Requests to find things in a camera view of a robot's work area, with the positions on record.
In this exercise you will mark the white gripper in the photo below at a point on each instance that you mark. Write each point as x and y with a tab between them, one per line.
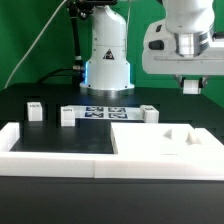
210	62

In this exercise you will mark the white square tabletop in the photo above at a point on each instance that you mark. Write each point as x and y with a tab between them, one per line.
152	142

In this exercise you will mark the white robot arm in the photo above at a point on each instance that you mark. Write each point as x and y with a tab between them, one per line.
183	44

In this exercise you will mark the AprilTag base sheet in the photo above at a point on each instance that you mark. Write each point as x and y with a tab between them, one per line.
107	113

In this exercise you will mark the white U-shaped fence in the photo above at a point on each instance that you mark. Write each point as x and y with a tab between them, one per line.
112	166

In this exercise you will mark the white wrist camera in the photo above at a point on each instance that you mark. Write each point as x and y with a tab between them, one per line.
158	38

